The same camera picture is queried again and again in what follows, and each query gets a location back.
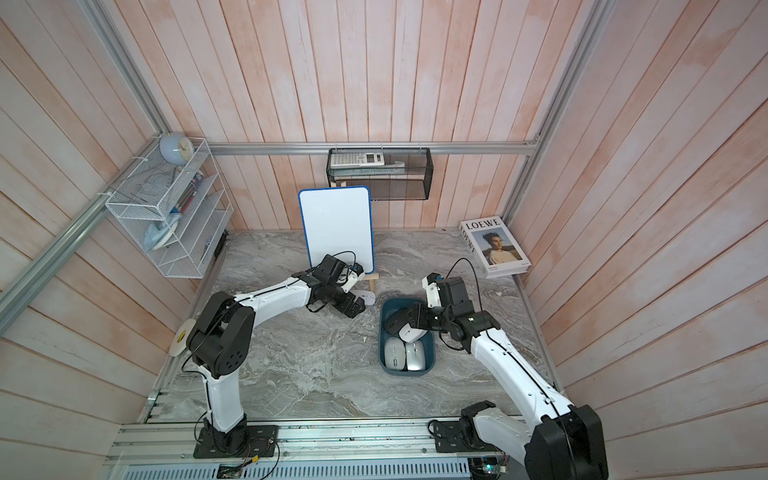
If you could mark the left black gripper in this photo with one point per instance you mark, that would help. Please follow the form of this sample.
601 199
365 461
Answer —
354 310

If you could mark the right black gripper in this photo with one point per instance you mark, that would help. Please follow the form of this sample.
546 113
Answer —
419 319

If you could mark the silver computer mouse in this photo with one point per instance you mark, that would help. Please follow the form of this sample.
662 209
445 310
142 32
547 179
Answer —
415 356

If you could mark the grey-white computer mouse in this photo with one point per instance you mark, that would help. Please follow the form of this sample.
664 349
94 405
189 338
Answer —
394 352

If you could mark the white mouse with logo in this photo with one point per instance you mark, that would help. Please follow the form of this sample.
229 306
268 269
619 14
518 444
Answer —
410 334

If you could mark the black computer mouse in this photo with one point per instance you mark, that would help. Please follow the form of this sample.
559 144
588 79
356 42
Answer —
397 322

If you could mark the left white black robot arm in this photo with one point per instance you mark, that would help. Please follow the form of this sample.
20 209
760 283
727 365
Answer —
221 337

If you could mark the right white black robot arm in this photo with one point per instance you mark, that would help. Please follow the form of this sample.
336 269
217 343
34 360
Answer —
552 438

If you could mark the teal storage box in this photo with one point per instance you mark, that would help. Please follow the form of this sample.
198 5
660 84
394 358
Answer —
390 307

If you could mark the small wooden easel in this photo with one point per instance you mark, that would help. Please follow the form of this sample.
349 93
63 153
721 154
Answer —
372 279

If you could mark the blue-framed whiteboard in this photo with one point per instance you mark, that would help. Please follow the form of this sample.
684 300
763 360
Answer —
338 220

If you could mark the Loewe book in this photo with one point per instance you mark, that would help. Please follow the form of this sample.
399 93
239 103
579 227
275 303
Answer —
495 247

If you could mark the white calculator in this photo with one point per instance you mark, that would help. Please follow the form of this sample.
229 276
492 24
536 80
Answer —
350 160

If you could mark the white tape roll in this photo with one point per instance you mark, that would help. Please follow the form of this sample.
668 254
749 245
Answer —
178 343

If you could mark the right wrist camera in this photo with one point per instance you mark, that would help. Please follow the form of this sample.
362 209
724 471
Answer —
431 288

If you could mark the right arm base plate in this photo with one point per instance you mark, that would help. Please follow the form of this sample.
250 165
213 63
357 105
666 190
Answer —
461 436

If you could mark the black mesh wall basket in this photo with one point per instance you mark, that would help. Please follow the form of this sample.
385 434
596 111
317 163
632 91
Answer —
406 176

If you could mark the white wire shelf rack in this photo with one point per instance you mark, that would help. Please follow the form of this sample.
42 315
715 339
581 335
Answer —
178 216

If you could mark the aluminium front rail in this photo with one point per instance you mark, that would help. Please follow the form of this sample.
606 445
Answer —
399 448

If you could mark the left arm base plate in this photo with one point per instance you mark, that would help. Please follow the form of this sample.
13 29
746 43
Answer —
242 441

